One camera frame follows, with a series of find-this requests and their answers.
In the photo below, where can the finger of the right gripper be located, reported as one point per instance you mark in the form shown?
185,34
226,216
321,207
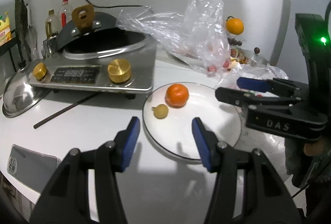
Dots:
244,99
277,86

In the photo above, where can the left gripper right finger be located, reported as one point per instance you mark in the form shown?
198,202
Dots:
265,197

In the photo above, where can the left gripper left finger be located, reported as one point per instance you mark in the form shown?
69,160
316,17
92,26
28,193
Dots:
65,197

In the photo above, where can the person fingertip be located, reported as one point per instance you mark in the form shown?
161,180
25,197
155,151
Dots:
315,149

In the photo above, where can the printed plastic bag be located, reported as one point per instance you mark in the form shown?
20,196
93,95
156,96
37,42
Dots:
229,78

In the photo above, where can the small steel saucepan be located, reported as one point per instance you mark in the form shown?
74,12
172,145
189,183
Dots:
253,58

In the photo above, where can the smartphone in clear case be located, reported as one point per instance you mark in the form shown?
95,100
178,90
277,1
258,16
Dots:
33,169

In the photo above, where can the clear box of dates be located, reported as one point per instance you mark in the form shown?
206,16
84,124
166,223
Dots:
234,42

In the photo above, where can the large orange with leaf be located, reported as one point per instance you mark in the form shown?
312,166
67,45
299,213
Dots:
234,26

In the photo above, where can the clear plastic bag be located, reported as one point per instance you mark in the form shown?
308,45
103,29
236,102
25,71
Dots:
196,37

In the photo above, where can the white round plate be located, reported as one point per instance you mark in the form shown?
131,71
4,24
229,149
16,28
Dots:
173,134

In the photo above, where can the black chopstick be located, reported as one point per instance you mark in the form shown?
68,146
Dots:
64,110

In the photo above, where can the steel induction cooker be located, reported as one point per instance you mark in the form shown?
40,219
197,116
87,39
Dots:
83,63

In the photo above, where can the black umbrella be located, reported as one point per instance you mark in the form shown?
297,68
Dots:
21,22

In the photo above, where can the dark oil bottle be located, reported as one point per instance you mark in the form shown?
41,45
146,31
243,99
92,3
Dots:
52,24

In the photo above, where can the red cap sauce bottle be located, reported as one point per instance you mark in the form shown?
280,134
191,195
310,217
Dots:
65,13

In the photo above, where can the black wok with wooden handle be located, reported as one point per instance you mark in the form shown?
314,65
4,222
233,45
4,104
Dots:
85,22

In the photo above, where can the black wire rack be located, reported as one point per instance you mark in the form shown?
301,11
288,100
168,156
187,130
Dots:
9,45

